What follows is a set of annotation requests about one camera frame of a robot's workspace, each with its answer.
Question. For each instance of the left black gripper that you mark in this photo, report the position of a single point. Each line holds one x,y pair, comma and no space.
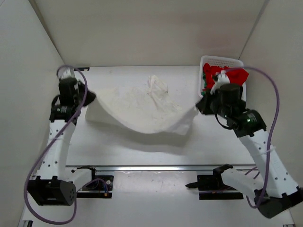
91,96

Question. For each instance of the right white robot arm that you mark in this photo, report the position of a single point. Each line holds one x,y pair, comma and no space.
279,191

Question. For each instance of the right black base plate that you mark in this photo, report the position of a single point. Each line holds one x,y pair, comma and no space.
210,188

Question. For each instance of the dark blue label sticker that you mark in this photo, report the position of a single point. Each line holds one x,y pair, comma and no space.
82,69

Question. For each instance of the red t shirt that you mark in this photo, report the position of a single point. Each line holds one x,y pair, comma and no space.
235,76

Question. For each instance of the white plastic basket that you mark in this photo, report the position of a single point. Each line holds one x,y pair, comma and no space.
221,62

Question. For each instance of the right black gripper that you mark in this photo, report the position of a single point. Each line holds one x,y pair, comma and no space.
203,105

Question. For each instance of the aluminium rail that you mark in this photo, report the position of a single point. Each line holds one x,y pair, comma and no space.
159,168

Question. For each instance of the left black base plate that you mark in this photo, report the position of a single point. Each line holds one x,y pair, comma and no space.
101,187

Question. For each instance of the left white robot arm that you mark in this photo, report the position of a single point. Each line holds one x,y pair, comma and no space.
51,186

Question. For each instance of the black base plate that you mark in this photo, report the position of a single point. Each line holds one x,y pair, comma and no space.
101,187
210,188

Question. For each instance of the white t shirt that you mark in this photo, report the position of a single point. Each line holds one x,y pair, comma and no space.
146,110

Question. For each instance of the green t shirt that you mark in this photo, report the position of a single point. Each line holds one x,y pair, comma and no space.
204,81

